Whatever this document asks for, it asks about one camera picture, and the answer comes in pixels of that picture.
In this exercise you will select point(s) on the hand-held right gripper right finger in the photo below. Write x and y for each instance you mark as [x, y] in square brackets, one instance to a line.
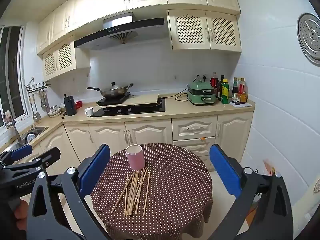
[225, 170]

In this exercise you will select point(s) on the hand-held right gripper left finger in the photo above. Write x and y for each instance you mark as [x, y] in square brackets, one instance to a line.
[96, 170]

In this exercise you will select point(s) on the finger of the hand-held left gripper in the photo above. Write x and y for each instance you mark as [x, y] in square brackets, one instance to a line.
[50, 156]
[22, 151]

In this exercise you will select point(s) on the pink cup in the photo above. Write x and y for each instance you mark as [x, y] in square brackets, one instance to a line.
[136, 160]

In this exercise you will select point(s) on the bunch of wooden chopsticks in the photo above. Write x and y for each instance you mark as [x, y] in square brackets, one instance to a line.
[130, 205]

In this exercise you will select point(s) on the person's left hand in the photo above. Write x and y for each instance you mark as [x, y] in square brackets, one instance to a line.
[21, 212]

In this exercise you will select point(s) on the round dish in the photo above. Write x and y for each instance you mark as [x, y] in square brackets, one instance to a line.
[31, 137]

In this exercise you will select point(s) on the steel faucet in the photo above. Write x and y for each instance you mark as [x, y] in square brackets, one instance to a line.
[17, 132]

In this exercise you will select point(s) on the cream cabinet drawer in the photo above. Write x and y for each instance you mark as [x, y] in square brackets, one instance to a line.
[195, 128]
[205, 160]
[200, 145]

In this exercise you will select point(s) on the steel sink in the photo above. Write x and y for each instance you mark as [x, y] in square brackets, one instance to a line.
[41, 130]

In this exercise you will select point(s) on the metal ladle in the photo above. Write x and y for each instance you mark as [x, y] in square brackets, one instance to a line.
[36, 116]

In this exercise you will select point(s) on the stacked bowls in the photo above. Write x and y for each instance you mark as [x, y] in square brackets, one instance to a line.
[54, 112]

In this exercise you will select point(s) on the metal skimmer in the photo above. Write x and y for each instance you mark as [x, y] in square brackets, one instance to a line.
[43, 105]

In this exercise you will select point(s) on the black kettle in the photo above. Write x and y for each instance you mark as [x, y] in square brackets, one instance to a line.
[70, 106]

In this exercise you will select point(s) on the brown polka dot tablecloth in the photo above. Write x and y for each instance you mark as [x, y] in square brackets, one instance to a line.
[175, 192]

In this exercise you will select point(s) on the white mug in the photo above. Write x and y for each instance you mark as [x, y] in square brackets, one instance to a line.
[89, 112]

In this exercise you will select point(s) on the red box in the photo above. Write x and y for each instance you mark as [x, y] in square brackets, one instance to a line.
[78, 104]

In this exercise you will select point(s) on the cream base cabinet run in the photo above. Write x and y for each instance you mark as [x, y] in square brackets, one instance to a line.
[150, 132]

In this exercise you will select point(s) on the white tray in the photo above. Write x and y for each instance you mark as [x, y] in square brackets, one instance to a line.
[246, 104]

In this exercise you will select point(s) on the small dark bottle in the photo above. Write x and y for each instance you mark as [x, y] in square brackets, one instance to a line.
[236, 101]

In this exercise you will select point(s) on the black induction cooker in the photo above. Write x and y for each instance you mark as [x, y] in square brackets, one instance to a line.
[110, 102]

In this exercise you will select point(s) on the black glass gas stove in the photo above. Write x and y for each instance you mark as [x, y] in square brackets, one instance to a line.
[140, 111]

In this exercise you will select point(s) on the green yellow bottle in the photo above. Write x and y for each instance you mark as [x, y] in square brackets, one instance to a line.
[225, 92]

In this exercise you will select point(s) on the metal wok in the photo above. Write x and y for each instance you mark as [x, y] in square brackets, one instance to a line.
[115, 93]

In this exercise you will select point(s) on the green electric cooker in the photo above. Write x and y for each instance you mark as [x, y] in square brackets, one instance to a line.
[201, 93]

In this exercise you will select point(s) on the dark olive bottle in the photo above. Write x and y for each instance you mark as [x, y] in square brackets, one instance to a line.
[220, 90]

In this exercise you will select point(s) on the dark sauce bottle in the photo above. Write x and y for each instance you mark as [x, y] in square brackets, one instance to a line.
[235, 90]

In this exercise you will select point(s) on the glass wok lid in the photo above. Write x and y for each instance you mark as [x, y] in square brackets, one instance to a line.
[113, 87]

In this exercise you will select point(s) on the window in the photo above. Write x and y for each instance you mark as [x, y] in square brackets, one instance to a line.
[12, 67]

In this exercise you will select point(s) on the dark soda bottle red label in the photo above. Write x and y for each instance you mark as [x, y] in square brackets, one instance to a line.
[214, 81]

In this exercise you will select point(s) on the black steel range hood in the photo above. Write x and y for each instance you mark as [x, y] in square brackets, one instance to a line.
[120, 32]

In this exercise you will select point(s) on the round metal steamer plate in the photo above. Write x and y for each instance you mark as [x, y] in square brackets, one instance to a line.
[311, 37]

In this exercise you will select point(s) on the metal wall utensil rack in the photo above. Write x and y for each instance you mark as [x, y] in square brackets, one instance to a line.
[37, 86]

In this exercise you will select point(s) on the wall power outlet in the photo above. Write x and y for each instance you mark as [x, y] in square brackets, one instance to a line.
[205, 76]

